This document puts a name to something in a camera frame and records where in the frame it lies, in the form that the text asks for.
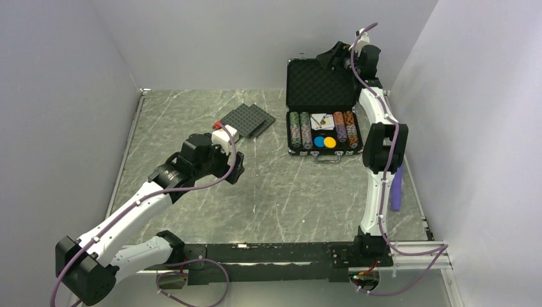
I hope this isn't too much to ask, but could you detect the purple-grey chip stack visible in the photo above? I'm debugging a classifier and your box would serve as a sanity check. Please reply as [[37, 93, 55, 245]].
[[300, 128, 312, 144]]

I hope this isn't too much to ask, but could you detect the playing cards deck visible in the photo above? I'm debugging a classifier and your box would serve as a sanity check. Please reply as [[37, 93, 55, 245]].
[[309, 113, 335, 130]]

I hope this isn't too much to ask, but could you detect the blue dealer button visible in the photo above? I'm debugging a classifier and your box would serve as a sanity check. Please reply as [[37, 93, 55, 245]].
[[314, 136, 325, 148]]

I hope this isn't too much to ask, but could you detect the grey chip stack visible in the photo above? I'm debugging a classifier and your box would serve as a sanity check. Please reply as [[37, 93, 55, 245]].
[[290, 126, 302, 144]]

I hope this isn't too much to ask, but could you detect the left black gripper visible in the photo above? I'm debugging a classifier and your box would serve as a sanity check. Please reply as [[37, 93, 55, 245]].
[[193, 139, 244, 184]]

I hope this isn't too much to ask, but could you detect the red chip stack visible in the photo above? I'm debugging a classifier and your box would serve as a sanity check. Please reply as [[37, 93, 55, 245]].
[[333, 111, 345, 127]]

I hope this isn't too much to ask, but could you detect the purple chip stack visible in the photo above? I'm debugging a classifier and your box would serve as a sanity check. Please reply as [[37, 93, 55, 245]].
[[336, 125, 348, 143]]

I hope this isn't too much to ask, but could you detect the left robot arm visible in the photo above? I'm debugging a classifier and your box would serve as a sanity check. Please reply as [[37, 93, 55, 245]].
[[49, 125, 244, 306]]

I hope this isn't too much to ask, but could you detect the black base frame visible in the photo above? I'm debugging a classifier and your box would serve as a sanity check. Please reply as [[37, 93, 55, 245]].
[[151, 240, 394, 285]]

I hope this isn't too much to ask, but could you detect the dark foam pad top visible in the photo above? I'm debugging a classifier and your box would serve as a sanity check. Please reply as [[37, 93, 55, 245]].
[[221, 104, 261, 137]]

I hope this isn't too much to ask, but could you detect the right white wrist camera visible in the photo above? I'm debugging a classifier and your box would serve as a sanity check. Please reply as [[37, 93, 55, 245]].
[[354, 32, 371, 54]]

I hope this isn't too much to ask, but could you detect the dark green chip stack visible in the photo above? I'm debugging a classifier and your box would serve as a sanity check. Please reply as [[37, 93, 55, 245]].
[[299, 112, 311, 130]]

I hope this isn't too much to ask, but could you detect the yellow dealer button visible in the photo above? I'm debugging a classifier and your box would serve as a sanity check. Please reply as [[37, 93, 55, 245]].
[[323, 137, 337, 148]]

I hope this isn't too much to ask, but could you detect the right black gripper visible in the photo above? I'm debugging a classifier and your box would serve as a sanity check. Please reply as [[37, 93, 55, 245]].
[[316, 42, 361, 78]]

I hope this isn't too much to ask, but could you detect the small chip stack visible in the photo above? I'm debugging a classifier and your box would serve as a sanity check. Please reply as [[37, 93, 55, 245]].
[[346, 124, 357, 138]]

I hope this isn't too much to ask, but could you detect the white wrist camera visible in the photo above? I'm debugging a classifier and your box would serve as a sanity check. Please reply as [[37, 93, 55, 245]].
[[354, 32, 371, 54], [211, 121, 240, 155]]

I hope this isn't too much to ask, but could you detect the purple cylinder object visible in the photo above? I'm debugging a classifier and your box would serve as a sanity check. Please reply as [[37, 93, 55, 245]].
[[390, 166, 403, 212]]

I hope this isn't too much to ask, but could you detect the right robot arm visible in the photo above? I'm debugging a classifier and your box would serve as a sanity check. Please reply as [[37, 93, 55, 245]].
[[316, 41, 408, 266]]

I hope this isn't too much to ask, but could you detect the black poker case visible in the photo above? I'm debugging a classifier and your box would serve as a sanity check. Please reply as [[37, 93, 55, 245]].
[[285, 59, 363, 157]]

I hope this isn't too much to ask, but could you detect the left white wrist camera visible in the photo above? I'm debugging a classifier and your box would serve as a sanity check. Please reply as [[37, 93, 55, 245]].
[[211, 121, 240, 155]]

